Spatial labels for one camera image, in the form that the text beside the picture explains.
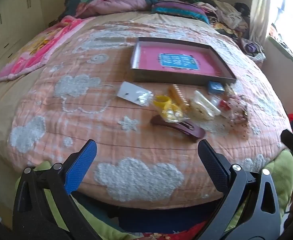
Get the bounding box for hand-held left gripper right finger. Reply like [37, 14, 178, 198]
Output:
[194, 139, 281, 240]

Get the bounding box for pink cartoon blanket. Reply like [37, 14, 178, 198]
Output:
[0, 15, 88, 87]

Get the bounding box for maroon hair clip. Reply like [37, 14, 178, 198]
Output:
[150, 115, 206, 140]

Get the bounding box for small blue box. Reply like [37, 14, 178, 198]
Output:
[207, 81, 226, 95]

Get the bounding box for cream curtain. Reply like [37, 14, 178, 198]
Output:
[249, 0, 277, 46]

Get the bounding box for shallow box with pink bottom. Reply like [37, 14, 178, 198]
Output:
[129, 37, 238, 85]

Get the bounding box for beige bed sheet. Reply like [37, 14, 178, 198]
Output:
[0, 12, 212, 153]

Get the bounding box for orange pearl hair clip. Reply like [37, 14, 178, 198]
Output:
[168, 84, 190, 110]

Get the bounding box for pink feathery hair accessory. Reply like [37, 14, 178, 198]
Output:
[223, 84, 249, 125]

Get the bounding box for white earring card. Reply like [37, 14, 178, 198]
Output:
[116, 81, 154, 107]

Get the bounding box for cream wardrobe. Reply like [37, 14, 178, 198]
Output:
[0, 0, 50, 67]

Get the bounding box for striped purple pillow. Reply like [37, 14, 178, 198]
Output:
[151, 1, 210, 25]

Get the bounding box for pile of clothes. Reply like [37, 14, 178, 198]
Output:
[187, 0, 251, 34]

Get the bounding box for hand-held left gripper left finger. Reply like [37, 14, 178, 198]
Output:
[13, 139, 104, 240]

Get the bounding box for white hair claw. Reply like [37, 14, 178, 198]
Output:
[190, 90, 221, 120]

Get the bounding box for bag of yellow hair ties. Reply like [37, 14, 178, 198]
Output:
[154, 94, 187, 123]

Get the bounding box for basket with clothes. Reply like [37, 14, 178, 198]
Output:
[244, 39, 266, 63]

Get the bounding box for window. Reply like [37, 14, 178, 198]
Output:
[268, 0, 293, 68]

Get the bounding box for pink and navy duvet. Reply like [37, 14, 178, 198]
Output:
[61, 0, 159, 20]

